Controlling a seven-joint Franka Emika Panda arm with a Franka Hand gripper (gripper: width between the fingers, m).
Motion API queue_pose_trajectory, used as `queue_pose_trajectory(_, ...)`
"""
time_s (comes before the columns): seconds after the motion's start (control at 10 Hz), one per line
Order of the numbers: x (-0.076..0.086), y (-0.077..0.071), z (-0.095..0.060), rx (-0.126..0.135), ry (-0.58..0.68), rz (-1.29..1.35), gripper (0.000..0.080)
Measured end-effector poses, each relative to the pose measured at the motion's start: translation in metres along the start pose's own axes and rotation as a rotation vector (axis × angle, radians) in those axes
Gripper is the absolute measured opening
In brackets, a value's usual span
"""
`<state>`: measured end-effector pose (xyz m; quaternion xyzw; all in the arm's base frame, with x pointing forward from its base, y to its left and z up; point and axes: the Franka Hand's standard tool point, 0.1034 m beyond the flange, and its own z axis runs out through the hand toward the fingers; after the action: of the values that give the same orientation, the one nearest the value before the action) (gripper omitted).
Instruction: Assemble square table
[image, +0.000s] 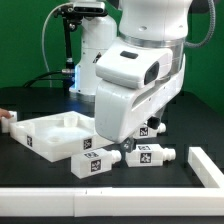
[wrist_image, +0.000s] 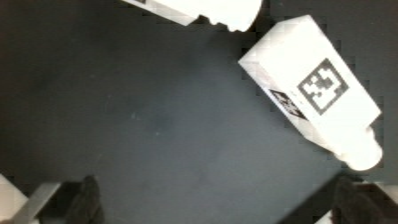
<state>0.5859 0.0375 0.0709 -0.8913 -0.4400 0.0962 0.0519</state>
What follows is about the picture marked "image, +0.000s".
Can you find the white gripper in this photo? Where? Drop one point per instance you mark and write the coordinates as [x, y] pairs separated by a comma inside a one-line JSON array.
[[119, 110]]

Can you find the white square tabletop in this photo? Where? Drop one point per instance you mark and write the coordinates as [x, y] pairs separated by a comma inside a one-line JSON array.
[[59, 136]]

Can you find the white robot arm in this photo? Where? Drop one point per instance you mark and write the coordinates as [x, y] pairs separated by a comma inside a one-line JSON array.
[[173, 24]]

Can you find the person hand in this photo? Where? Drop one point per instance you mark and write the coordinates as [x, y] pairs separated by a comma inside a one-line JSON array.
[[5, 113]]

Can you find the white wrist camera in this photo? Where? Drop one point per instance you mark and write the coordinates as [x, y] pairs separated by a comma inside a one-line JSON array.
[[132, 66]]

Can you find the white L-shaped obstacle wall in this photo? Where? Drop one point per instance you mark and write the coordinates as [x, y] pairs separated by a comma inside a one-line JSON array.
[[83, 202]]

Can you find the black camera stand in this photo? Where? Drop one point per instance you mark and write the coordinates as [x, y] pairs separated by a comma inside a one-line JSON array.
[[72, 15]]

